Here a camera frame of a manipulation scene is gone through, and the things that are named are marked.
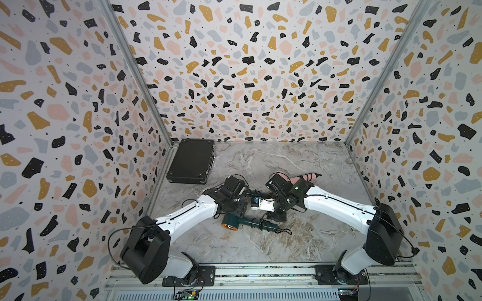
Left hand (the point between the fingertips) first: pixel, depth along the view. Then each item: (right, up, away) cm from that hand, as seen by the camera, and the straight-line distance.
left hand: (242, 207), depth 85 cm
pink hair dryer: (+28, +10, +19) cm, 35 cm away
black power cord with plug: (+35, +13, +16) cm, 40 cm away
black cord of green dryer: (+9, -4, -9) cm, 13 cm away
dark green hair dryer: (-4, -4, -7) cm, 9 cm away
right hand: (+12, -1, -4) cm, 13 cm away
